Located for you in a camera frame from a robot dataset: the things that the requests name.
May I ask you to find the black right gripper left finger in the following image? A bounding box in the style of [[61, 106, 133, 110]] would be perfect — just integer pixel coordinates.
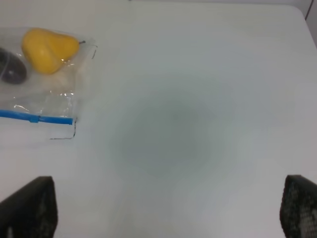
[[0, 176, 58, 238]]

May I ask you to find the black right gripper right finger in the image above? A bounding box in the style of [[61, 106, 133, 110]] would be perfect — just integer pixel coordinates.
[[279, 175, 317, 238]]

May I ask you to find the yellow toy pear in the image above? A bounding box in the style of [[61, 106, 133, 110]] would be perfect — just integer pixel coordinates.
[[21, 28, 85, 74]]

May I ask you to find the clear zip bag blue zipper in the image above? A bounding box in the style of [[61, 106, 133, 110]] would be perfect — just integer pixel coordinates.
[[0, 27, 97, 125]]

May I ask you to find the dark purple toy fruit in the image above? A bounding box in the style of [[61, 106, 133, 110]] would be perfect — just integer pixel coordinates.
[[0, 48, 27, 84]]

